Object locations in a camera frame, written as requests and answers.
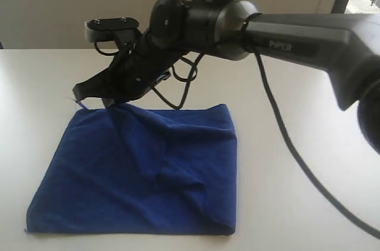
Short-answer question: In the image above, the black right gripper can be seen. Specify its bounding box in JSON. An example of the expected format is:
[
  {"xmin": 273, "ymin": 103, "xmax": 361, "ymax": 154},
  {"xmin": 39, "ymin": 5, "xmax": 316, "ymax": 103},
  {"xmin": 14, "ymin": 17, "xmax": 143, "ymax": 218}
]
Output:
[{"xmin": 72, "ymin": 30, "xmax": 188, "ymax": 109}]

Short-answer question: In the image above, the blue microfiber towel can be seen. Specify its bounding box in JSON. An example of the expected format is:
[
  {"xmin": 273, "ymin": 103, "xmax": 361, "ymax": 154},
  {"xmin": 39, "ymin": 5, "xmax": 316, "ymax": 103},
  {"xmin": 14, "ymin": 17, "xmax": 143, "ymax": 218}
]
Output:
[{"xmin": 26, "ymin": 104, "xmax": 238, "ymax": 236}]

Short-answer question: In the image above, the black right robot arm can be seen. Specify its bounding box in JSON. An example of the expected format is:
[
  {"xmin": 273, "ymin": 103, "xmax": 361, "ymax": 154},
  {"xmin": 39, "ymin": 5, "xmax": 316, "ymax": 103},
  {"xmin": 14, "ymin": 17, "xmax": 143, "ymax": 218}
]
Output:
[{"xmin": 73, "ymin": 0, "xmax": 379, "ymax": 150}]

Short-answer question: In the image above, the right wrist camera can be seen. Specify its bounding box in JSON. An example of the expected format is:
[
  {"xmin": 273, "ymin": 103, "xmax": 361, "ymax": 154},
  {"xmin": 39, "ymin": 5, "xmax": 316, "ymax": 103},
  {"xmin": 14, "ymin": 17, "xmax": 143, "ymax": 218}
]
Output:
[{"xmin": 85, "ymin": 17, "xmax": 140, "ymax": 43}]

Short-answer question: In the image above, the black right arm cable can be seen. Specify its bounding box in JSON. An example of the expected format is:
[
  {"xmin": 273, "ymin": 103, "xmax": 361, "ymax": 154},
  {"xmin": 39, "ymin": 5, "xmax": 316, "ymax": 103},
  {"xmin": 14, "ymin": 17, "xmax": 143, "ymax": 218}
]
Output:
[{"xmin": 148, "ymin": 0, "xmax": 380, "ymax": 237}]

